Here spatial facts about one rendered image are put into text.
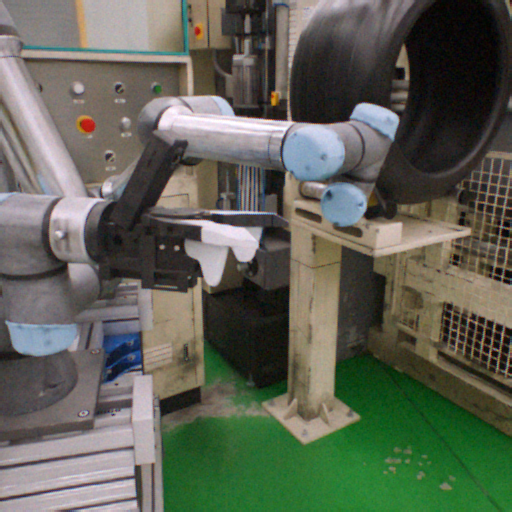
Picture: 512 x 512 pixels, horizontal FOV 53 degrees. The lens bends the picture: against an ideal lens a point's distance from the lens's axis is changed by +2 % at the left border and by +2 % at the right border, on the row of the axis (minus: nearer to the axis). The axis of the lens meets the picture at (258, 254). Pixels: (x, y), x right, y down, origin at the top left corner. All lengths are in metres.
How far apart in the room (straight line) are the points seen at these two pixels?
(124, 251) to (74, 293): 0.12
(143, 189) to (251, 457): 1.42
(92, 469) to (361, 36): 0.98
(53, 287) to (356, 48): 0.82
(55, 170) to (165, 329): 1.19
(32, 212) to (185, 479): 1.32
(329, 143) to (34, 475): 0.70
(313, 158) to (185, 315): 1.25
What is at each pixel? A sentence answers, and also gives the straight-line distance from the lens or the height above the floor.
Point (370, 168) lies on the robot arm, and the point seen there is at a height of 1.07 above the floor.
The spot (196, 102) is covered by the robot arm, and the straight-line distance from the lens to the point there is 1.06.
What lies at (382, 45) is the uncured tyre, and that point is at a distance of 1.19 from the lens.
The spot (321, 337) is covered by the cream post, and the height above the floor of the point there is 0.35.
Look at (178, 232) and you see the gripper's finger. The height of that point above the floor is 1.07.
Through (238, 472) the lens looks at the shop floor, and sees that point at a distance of 1.81.
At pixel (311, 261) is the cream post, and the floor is 0.64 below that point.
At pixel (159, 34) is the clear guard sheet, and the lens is 1.71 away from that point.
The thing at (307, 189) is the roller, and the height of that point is 0.90.
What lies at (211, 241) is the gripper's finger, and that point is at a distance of 0.47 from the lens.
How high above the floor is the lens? 1.21
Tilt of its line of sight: 19 degrees down
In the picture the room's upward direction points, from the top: straight up
